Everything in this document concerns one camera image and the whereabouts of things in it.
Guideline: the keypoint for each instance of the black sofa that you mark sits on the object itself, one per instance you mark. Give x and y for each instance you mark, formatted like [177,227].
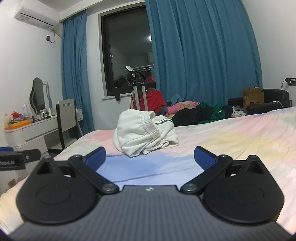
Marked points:
[275,95]

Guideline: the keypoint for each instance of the white bottle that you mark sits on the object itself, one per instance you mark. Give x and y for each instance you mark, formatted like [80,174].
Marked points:
[25,111]

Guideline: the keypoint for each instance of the narrow blue curtain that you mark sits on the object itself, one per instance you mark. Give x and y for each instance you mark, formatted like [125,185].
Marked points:
[74,69]

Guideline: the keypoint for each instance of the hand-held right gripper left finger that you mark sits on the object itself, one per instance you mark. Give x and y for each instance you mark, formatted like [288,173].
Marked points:
[96,157]

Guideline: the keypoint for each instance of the white air conditioner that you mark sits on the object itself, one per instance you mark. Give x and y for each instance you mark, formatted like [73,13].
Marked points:
[37,14]

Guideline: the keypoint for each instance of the white patterned cloth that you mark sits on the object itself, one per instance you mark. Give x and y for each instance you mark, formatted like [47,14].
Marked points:
[238,112]

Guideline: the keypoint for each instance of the beige chair with black frame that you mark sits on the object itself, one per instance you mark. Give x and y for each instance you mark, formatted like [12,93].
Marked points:
[66,109]

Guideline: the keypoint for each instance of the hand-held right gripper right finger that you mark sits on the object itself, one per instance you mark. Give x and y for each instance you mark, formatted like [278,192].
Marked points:
[204,157]

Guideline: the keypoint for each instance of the black wall socket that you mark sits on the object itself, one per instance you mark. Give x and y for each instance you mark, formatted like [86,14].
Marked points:
[48,38]

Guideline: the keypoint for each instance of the wavy vanity mirror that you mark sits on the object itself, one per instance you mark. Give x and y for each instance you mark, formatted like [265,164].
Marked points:
[38,97]

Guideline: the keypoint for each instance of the pink cloth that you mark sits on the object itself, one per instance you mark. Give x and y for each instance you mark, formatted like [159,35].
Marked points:
[178,109]

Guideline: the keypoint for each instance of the brown paper bag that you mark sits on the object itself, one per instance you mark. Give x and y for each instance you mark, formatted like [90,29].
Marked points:
[253,99]

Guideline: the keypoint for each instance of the cardboard box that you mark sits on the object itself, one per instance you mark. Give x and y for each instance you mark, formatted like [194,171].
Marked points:
[12,184]

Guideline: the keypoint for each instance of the green cloth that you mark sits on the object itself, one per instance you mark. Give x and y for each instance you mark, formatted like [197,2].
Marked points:
[215,114]

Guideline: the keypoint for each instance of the small cosmetic bottles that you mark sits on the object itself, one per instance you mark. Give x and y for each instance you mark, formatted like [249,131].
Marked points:
[47,113]

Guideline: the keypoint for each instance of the silver metal stand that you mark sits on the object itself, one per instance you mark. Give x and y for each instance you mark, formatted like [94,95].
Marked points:
[138,92]

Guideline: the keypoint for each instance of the wide blue curtain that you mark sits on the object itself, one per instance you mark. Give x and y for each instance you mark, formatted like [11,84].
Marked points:
[203,46]

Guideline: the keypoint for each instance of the red cloth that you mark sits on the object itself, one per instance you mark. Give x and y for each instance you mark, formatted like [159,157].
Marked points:
[155,99]

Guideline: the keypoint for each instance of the white pants with striped band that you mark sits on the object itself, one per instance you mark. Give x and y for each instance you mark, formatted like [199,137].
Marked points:
[134,134]

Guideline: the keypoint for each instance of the pastel rainbow bed sheet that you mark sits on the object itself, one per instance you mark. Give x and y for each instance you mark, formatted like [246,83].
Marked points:
[231,139]

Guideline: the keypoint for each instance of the orange tray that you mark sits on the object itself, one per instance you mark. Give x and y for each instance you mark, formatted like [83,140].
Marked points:
[17,125]

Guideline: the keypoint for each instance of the white vanity desk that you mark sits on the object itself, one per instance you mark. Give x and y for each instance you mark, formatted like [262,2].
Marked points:
[30,135]

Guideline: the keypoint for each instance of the wall outlet with charger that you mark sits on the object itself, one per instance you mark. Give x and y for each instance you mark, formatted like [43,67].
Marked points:
[291,81]

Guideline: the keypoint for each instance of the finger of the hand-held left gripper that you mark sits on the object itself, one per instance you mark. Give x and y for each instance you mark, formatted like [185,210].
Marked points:
[5,149]
[31,155]

